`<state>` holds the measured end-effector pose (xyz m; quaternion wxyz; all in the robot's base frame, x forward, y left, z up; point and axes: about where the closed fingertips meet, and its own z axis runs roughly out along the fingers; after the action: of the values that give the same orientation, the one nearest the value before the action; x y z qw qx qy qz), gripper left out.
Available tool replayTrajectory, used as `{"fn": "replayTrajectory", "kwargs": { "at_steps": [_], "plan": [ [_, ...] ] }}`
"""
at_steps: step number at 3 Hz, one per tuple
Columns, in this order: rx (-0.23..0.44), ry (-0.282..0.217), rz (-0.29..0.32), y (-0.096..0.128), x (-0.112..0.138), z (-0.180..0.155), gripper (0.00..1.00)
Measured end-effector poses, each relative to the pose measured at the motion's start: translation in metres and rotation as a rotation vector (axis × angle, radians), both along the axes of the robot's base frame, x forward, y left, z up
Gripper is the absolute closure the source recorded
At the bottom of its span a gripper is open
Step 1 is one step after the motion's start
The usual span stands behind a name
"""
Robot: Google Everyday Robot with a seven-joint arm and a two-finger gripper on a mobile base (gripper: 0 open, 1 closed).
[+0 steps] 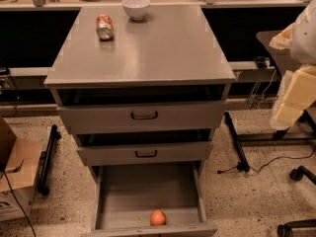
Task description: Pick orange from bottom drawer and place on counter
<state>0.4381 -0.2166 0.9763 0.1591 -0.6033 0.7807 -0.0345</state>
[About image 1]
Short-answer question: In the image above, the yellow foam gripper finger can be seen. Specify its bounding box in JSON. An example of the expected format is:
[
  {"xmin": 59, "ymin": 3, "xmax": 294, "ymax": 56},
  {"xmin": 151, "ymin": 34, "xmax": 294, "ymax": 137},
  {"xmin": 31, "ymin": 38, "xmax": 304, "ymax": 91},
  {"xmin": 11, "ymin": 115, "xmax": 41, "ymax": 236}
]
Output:
[{"xmin": 270, "ymin": 64, "xmax": 316, "ymax": 129}]

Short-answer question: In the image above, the orange fruit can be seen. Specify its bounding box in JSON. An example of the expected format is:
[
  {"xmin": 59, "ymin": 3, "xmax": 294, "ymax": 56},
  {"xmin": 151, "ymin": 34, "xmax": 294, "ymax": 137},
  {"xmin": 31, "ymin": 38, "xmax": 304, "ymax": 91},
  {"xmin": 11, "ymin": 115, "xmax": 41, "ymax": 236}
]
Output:
[{"xmin": 150, "ymin": 209, "xmax": 167, "ymax": 226}]

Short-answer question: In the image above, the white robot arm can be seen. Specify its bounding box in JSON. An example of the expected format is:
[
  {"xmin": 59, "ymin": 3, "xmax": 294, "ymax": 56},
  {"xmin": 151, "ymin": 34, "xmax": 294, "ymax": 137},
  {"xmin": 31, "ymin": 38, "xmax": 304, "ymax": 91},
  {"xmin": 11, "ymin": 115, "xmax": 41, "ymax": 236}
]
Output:
[{"xmin": 270, "ymin": 0, "xmax": 316, "ymax": 130}]

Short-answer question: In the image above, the grey middle drawer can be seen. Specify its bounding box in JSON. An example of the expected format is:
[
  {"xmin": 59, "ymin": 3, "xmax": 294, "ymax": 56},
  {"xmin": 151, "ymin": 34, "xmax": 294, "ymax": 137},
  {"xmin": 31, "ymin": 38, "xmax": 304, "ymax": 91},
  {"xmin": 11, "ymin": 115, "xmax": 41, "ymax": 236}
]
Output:
[{"xmin": 77, "ymin": 141, "xmax": 212, "ymax": 166}]

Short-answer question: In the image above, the grey drawer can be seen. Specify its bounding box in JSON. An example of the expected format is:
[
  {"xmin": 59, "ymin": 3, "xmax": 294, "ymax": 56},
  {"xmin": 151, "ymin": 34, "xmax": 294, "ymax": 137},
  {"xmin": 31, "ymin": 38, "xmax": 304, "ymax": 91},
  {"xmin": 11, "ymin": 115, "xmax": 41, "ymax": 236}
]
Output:
[
  {"xmin": 58, "ymin": 101, "xmax": 225, "ymax": 134},
  {"xmin": 81, "ymin": 162, "xmax": 217, "ymax": 237},
  {"xmin": 77, "ymin": 141, "xmax": 212, "ymax": 166}
]

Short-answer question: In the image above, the grey drawer cabinet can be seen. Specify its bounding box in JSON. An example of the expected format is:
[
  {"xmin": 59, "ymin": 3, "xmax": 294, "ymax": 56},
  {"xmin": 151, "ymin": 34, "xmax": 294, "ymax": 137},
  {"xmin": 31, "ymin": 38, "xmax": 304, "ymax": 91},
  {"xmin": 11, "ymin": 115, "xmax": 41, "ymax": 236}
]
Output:
[{"xmin": 43, "ymin": 4, "xmax": 237, "ymax": 237}]

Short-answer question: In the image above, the grey top drawer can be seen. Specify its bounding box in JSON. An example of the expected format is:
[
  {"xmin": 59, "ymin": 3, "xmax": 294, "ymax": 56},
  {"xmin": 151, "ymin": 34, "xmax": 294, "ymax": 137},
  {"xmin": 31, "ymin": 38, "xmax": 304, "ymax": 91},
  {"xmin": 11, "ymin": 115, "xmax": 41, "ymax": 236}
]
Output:
[{"xmin": 58, "ymin": 101, "xmax": 225, "ymax": 134}]

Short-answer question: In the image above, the grey bottom drawer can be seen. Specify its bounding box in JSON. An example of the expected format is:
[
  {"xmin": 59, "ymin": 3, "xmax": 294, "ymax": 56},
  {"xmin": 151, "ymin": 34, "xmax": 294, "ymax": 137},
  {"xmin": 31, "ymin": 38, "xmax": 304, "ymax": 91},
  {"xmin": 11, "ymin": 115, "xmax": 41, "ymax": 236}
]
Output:
[{"xmin": 81, "ymin": 162, "xmax": 217, "ymax": 237}]

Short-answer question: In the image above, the dark side table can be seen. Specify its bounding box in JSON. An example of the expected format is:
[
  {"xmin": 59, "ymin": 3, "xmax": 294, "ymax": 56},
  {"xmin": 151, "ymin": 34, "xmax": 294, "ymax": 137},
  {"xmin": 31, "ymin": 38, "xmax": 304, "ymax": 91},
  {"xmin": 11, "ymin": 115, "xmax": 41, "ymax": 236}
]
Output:
[{"xmin": 238, "ymin": 31, "xmax": 316, "ymax": 142}]

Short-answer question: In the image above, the black office chair base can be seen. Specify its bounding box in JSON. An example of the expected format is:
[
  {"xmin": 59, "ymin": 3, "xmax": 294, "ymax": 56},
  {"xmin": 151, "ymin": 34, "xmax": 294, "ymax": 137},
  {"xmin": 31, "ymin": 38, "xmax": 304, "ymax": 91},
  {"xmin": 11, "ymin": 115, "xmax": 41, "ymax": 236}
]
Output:
[{"xmin": 276, "ymin": 165, "xmax": 316, "ymax": 237}]

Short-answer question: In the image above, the black stand leg right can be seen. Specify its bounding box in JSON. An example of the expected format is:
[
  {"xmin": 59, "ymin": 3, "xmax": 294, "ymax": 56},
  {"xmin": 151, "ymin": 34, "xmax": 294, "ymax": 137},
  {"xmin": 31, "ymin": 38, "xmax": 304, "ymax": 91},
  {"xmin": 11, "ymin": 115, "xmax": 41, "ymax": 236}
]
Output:
[{"xmin": 224, "ymin": 112, "xmax": 250, "ymax": 172}]

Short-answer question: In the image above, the black stand leg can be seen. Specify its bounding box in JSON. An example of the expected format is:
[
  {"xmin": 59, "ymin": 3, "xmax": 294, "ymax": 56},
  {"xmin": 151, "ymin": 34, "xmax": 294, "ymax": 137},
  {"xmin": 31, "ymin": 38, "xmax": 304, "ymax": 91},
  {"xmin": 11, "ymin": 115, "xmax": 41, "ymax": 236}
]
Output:
[
  {"xmin": 224, "ymin": 112, "xmax": 250, "ymax": 172},
  {"xmin": 38, "ymin": 124, "xmax": 61, "ymax": 197}
]

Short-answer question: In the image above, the white ceramic bowl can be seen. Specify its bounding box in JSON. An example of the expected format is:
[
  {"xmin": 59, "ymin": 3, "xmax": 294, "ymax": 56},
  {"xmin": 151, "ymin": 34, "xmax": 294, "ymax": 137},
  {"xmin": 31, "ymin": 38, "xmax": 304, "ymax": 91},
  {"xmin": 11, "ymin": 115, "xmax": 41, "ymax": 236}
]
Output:
[{"xmin": 121, "ymin": 0, "xmax": 150, "ymax": 21}]

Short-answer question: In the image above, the red soda can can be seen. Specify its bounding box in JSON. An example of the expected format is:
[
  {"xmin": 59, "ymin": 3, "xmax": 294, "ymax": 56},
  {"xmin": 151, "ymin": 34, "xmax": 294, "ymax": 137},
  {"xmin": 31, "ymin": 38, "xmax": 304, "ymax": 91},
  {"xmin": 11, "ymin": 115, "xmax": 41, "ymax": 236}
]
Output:
[{"xmin": 97, "ymin": 15, "xmax": 114, "ymax": 40}]

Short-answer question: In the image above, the black stand leg left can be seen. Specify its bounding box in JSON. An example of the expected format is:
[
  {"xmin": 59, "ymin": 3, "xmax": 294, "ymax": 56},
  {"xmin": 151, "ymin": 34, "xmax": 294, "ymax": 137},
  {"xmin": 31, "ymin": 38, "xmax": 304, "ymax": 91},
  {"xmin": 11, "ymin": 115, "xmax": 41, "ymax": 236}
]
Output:
[{"xmin": 38, "ymin": 124, "xmax": 61, "ymax": 197}]

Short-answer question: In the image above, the cardboard box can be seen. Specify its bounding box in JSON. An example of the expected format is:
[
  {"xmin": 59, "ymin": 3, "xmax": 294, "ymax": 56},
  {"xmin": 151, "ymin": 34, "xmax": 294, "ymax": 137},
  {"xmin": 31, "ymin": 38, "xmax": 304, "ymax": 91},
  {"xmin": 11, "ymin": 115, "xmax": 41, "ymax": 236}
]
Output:
[{"xmin": 0, "ymin": 118, "xmax": 41, "ymax": 221}]

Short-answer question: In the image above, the black floor cable right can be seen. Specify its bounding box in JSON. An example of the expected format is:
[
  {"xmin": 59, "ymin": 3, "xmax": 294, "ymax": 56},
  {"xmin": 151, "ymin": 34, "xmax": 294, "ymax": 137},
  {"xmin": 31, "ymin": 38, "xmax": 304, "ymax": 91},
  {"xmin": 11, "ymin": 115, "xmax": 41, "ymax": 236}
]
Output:
[{"xmin": 216, "ymin": 145, "xmax": 316, "ymax": 175}]

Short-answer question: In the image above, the black cable left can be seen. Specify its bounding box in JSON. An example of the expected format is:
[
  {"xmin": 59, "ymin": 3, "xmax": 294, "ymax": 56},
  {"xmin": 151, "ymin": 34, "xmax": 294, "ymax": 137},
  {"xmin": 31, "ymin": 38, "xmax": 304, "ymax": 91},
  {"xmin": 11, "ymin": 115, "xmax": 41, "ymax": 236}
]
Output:
[{"xmin": 1, "ymin": 170, "xmax": 38, "ymax": 237}]

